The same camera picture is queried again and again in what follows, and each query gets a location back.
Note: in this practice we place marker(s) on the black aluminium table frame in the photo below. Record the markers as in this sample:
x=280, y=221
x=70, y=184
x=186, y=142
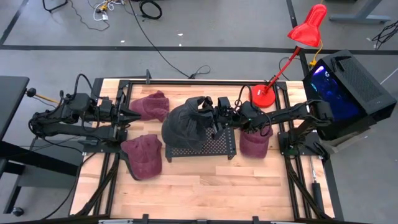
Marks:
x=161, y=82

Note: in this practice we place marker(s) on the black computer case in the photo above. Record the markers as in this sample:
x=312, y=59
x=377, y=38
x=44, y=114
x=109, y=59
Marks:
x=357, y=81

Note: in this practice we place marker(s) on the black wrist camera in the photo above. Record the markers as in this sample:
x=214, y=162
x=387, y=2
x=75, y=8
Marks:
x=106, y=104
x=224, y=104

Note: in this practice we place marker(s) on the yellow rod with black knob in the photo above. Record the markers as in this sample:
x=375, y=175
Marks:
x=31, y=92

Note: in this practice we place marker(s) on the dark grey baseball cap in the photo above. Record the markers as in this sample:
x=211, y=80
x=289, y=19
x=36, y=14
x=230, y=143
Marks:
x=189, y=109
x=177, y=143

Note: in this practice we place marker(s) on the black perforated metal stand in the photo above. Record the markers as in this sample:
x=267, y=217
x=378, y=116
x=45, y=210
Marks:
x=217, y=146

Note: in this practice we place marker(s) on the black side desk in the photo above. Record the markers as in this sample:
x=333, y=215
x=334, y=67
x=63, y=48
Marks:
x=12, y=99

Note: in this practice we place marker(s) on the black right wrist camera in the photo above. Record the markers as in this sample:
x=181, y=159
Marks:
x=224, y=104

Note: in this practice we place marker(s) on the red desk lamp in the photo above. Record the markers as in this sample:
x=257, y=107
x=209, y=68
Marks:
x=262, y=96

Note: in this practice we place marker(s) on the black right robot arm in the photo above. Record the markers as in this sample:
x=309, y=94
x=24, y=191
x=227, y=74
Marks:
x=289, y=113

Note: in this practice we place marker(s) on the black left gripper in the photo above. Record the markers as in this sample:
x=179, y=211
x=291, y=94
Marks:
x=109, y=116

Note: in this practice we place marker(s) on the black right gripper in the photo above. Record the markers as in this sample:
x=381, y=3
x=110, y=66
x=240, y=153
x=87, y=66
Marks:
x=236, y=116

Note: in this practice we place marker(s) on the grey support block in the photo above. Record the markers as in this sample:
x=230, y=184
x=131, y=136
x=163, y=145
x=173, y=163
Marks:
x=351, y=141

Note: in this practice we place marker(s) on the grey desk base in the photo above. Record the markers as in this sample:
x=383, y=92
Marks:
x=357, y=17

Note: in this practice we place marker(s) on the black gas spring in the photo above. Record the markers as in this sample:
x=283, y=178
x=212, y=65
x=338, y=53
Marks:
x=317, y=193

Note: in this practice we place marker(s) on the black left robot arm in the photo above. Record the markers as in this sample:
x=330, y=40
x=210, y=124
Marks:
x=62, y=130

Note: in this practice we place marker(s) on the maroon baseball cap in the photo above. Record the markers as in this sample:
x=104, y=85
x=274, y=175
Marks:
x=143, y=155
x=150, y=105
x=255, y=144

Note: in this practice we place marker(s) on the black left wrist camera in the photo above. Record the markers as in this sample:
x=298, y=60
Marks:
x=106, y=104

